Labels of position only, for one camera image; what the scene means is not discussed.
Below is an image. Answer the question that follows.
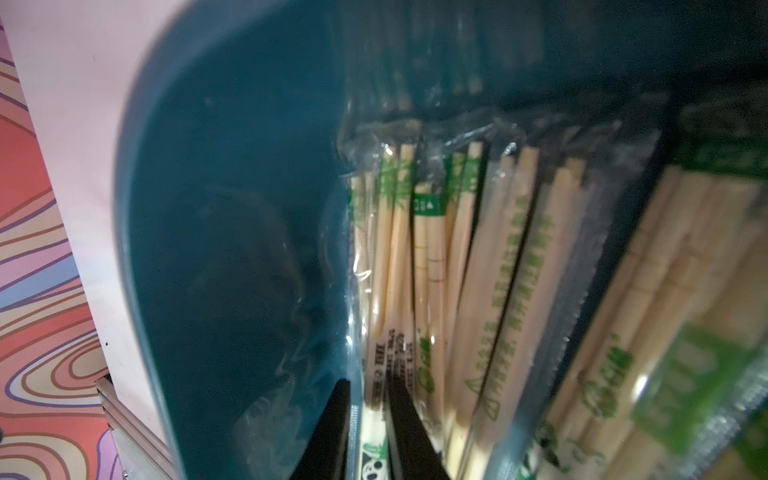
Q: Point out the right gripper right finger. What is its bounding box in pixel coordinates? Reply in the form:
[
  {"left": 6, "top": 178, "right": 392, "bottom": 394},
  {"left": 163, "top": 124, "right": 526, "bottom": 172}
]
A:
[{"left": 384, "top": 374, "right": 449, "bottom": 480}]

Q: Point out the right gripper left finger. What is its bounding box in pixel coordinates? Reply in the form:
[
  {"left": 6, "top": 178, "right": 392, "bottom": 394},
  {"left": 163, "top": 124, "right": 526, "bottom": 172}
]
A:
[{"left": 290, "top": 379, "right": 351, "bottom": 480}]

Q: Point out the panda chopstick pack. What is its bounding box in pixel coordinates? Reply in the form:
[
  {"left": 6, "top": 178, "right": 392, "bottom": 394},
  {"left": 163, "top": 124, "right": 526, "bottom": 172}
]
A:
[{"left": 355, "top": 143, "right": 416, "bottom": 479}]

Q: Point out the teal storage box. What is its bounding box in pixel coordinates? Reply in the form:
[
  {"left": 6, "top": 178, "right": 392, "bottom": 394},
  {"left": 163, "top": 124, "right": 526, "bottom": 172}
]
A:
[{"left": 115, "top": 1, "right": 767, "bottom": 479}]

